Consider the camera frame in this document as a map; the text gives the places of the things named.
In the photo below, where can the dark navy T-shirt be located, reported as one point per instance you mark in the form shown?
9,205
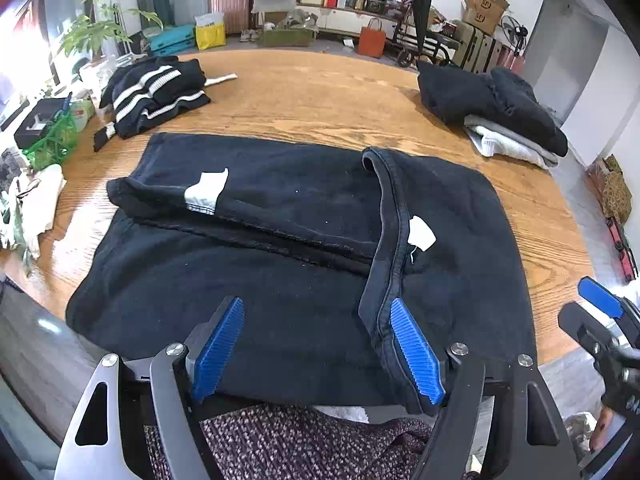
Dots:
250,285

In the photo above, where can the person's speckled knit clothing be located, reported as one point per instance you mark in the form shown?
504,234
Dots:
300,440

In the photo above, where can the potted green plant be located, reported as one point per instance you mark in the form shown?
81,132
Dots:
95,35

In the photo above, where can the white plastic tub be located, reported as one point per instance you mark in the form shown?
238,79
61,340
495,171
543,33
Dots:
82,110

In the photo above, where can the teal plastic crate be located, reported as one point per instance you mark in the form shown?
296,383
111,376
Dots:
172,40

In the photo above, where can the grey mottled cloth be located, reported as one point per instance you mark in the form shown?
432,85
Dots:
12,165

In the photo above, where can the person's right hand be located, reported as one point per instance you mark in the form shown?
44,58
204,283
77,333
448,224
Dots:
601,430

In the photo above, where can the pair of shoes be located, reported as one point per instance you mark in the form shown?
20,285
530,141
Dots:
249,36

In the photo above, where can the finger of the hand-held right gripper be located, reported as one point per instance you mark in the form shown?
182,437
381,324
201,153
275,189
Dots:
600,295
580,322

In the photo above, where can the red floor tool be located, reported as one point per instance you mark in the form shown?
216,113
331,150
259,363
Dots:
622,250

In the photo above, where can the green cardboard box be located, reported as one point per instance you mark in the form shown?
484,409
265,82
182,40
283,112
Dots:
287,39

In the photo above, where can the orange paper bag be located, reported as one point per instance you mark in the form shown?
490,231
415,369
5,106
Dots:
371,42

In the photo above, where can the blue pen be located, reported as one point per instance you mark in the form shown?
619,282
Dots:
66,101

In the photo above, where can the green plastic basket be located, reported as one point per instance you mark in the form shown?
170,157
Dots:
50,142

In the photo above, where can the olive suitcase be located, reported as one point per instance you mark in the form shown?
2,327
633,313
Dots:
475,47

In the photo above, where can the standing fan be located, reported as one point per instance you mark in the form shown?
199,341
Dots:
512,27

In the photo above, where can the low white cabinet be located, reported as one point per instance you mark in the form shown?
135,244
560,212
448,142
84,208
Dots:
340,20

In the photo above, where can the white plastic bag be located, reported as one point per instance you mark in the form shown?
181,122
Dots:
42,195

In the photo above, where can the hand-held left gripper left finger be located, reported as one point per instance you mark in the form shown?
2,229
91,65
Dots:
217,350

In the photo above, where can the grey suitcase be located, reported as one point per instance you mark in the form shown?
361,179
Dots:
192,7

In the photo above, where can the slim pink suitcase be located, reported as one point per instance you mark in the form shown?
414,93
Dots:
515,62

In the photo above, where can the black folding cart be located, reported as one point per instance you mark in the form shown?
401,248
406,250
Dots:
422,15

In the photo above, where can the green vegetable packets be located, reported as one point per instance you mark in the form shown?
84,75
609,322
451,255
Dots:
10,220

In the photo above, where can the black white-striped garment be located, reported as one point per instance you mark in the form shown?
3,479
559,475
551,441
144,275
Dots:
192,77

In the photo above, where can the black box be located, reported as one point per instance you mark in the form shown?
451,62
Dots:
42,110

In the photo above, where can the grey folded garment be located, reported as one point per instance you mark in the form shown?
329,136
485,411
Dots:
520,141

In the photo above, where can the white foam box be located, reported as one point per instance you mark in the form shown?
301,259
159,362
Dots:
272,4

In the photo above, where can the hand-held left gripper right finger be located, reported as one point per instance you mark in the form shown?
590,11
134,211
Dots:
415,350

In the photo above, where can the yellow bag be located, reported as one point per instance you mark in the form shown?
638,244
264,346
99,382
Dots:
210,37

